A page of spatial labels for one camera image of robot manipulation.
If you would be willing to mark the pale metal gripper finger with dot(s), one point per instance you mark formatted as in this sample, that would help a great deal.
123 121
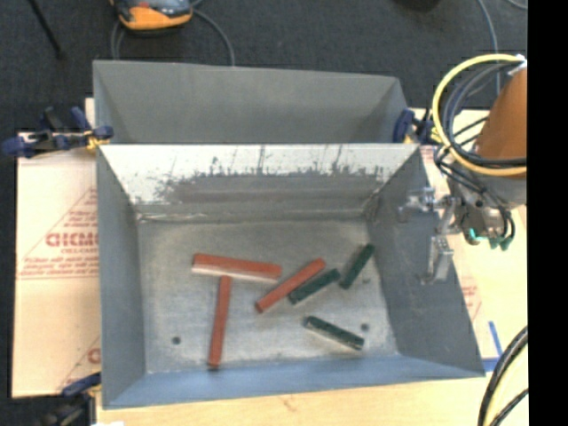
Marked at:
419 203
440 260

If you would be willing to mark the dark green flat block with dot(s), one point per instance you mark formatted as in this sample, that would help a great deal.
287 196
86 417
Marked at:
314 286
333 332
357 265

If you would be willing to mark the red-brown flat block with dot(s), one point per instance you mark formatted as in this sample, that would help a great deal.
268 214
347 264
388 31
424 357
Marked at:
235 266
221 322
290 285

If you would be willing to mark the grey metal bin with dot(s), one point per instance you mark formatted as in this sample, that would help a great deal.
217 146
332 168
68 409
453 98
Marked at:
266 335

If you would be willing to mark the brown cardboard board red print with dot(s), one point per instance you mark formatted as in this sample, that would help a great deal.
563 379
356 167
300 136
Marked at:
53 309

